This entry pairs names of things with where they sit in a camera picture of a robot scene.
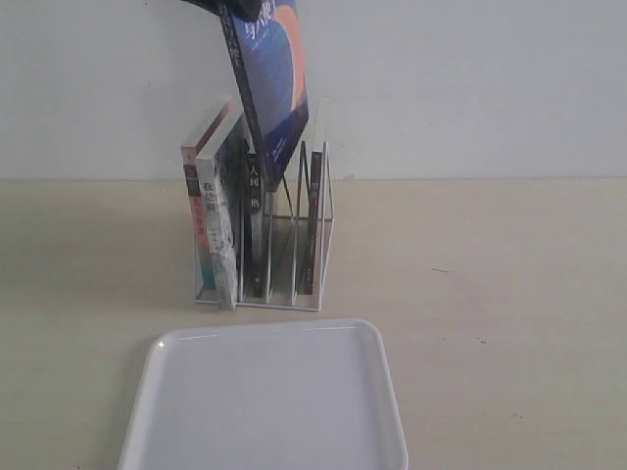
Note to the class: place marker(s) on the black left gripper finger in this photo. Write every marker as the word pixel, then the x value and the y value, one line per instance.
pixel 241 8

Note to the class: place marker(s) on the blue spine book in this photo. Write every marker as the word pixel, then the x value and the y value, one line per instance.
pixel 268 61

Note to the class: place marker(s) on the grey cat cover book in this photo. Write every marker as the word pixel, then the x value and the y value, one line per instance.
pixel 219 177

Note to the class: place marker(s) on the dark brown spine book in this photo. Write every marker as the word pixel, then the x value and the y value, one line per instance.
pixel 312 164

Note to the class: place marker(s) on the black spine book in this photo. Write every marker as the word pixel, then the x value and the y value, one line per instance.
pixel 254 223

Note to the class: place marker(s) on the pink and teal book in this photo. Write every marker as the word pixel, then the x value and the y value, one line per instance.
pixel 190 149

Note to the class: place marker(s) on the white plastic tray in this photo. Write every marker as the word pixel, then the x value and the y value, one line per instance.
pixel 314 394

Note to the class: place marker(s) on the white wire book rack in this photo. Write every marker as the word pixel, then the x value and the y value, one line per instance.
pixel 285 227

